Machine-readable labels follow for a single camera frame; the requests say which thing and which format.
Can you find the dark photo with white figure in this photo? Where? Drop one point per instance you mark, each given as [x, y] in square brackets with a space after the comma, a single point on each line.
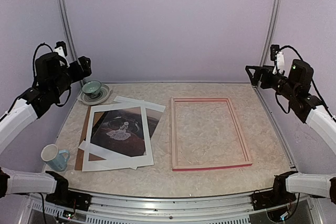
[122, 130]

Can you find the green ceramic bowl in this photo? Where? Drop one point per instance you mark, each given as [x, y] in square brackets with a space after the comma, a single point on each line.
[92, 89]

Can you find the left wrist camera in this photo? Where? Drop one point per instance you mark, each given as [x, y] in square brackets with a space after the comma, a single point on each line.
[61, 50]

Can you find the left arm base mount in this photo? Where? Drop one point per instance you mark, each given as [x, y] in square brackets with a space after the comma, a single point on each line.
[62, 196]

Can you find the left aluminium corner post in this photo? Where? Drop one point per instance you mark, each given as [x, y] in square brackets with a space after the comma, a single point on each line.
[67, 29]

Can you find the aluminium corner post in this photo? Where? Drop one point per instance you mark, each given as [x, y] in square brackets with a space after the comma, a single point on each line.
[270, 31]
[67, 29]

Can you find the white mat board upper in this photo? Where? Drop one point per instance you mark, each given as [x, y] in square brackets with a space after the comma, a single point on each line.
[118, 137]

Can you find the pink wooden picture frame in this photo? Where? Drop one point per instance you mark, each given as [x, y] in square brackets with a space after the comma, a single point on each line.
[206, 135]

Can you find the right aluminium corner post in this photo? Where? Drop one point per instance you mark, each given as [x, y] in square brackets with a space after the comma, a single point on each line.
[270, 31]

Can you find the white and blue mug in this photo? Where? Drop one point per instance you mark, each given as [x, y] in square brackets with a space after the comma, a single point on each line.
[55, 158]

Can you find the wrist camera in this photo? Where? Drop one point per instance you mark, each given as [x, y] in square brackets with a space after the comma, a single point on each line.
[61, 50]
[277, 56]

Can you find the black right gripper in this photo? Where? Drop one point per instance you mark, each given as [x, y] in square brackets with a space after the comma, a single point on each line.
[268, 73]

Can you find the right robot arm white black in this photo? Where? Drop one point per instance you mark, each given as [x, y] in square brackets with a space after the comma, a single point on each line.
[310, 110]

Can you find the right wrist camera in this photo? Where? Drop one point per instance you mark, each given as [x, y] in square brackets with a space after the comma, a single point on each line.
[277, 56]

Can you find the white mat board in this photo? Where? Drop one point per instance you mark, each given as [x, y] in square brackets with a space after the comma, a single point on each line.
[118, 137]
[141, 103]

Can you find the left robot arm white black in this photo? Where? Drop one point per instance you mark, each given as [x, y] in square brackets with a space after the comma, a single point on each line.
[53, 76]

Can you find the aluminium front rail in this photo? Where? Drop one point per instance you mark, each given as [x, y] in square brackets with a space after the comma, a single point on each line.
[106, 208]

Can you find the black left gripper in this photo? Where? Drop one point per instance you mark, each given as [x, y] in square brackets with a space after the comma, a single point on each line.
[79, 74]

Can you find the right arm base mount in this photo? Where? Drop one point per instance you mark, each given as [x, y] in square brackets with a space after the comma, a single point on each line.
[277, 196]

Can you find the white mat board lower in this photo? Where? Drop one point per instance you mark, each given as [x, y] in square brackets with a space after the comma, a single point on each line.
[141, 103]

